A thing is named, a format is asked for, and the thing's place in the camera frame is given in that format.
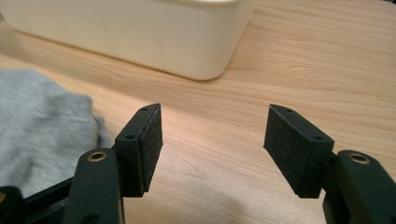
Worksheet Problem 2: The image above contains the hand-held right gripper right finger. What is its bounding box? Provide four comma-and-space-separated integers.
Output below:
263, 104, 334, 199

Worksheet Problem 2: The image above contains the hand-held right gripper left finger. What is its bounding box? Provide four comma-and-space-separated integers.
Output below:
115, 103, 163, 199

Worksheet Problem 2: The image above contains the grey cloth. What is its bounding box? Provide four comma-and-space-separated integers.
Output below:
0, 68, 112, 199

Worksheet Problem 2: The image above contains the white divided storage box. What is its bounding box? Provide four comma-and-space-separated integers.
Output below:
0, 0, 255, 81

